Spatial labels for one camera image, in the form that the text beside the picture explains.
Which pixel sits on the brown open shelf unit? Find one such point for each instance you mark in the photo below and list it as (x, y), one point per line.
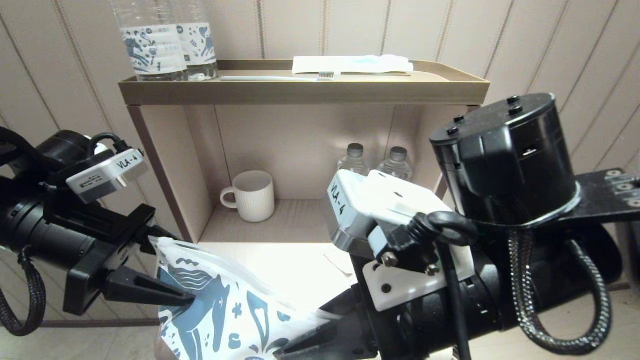
(300, 92)

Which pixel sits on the white wrapped toothbrush packet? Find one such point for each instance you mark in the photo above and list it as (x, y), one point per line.
(350, 64)

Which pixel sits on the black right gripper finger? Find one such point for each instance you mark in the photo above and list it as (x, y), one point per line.
(347, 306)
(335, 345)

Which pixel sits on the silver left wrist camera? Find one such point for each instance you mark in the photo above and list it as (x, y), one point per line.
(100, 175)

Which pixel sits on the large clear water bottle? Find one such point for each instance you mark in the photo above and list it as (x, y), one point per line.
(150, 50)
(200, 42)

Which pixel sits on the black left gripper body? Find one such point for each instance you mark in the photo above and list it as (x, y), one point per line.
(100, 235)

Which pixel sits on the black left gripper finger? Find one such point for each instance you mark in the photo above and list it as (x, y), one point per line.
(157, 234)
(145, 290)

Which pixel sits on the white ribbed mug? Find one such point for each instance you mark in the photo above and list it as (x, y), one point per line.
(255, 200)

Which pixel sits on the blue horse print bag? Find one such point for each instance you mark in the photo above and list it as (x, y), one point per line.
(225, 310)

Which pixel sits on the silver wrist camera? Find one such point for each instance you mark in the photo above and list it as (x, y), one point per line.
(395, 200)
(100, 175)

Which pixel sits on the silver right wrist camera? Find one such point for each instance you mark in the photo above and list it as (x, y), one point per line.
(395, 200)

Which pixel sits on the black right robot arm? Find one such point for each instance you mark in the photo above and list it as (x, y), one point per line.
(510, 160)

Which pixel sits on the light blue toothbrush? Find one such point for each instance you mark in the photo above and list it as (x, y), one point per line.
(270, 78)

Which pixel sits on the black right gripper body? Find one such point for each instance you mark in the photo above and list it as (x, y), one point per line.
(425, 325)

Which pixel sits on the small clear water bottle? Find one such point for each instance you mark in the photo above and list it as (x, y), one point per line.
(354, 160)
(397, 165)

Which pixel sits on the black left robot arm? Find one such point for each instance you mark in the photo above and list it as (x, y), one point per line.
(30, 230)

